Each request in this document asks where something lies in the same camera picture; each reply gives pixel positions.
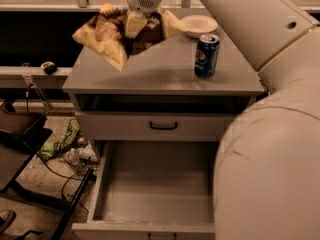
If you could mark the closed drawer black handle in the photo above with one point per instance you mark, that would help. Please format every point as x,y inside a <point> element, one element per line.
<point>153,126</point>

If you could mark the grey drawer cabinet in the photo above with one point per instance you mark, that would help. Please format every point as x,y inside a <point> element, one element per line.
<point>162,80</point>

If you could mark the blue Pepsi can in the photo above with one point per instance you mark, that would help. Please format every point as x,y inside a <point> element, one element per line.
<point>206,55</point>

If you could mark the brown chip bag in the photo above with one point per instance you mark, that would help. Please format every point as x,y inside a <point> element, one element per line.
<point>104,33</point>

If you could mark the crumpled clear plastic bottle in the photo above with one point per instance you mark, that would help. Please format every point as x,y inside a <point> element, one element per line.
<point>72,158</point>

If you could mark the green snack bag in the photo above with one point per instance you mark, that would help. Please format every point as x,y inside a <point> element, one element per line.
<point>50,149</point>

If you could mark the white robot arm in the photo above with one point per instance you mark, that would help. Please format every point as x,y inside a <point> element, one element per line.
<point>267,169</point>

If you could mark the dark chair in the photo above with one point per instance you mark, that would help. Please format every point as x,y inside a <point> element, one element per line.
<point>22,136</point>

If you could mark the open grey drawer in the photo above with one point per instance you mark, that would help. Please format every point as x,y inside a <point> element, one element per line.
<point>152,191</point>

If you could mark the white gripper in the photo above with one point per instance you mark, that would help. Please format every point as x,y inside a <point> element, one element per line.
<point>144,2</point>

